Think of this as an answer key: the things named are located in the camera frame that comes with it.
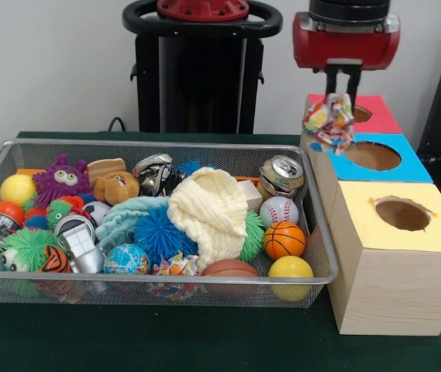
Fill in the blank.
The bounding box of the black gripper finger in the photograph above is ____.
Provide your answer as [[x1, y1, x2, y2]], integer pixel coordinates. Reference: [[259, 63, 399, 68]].
[[325, 67, 339, 96], [346, 68, 363, 109]]

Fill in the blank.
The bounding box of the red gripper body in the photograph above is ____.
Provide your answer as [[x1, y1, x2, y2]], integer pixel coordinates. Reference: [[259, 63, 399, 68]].
[[291, 12, 401, 73]]

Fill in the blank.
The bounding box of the colourful patterned cloth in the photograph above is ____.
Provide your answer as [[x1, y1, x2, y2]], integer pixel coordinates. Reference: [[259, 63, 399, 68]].
[[301, 92, 357, 157]]

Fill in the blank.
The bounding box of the cream fleece cloth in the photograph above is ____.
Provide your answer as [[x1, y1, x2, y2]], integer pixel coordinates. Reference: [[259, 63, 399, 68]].
[[167, 166, 249, 270]]

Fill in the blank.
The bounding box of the crushed black red can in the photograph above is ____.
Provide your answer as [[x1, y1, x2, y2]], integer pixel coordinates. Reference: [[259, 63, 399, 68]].
[[164, 164, 189, 195]]

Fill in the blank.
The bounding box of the wooden box with three holes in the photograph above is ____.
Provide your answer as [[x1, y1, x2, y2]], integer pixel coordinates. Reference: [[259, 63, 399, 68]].
[[299, 92, 441, 337]]

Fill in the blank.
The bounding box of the orange basketball toy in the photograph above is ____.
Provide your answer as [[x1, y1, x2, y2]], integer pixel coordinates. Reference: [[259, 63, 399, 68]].
[[263, 220, 307, 261]]

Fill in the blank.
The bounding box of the green spiky ball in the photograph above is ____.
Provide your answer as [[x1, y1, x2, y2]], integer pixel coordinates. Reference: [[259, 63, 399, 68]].
[[237, 211, 266, 263]]

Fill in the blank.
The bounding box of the yellow foam ball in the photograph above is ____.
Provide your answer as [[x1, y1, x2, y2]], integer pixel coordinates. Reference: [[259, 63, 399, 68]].
[[268, 255, 315, 302]]

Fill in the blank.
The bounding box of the crushed silver can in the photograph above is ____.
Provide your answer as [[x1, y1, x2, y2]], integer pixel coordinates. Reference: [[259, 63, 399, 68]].
[[133, 153, 175, 197]]

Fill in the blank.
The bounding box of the brown football toy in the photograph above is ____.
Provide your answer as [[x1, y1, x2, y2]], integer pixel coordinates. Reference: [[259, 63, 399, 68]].
[[202, 258, 259, 277]]

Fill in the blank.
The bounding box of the large blue spiky ball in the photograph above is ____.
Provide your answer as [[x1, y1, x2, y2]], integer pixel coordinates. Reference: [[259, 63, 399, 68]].
[[133, 207, 198, 268]]

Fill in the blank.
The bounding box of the purple spiky monster toy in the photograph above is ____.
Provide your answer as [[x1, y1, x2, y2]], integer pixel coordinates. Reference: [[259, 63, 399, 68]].
[[32, 153, 91, 208]]

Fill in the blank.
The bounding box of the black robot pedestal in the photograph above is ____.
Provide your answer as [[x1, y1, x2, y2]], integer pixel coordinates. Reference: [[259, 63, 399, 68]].
[[122, 0, 284, 136]]

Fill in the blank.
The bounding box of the wire mesh bin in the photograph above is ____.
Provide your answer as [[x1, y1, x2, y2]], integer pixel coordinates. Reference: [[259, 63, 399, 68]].
[[0, 138, 340, 310]]

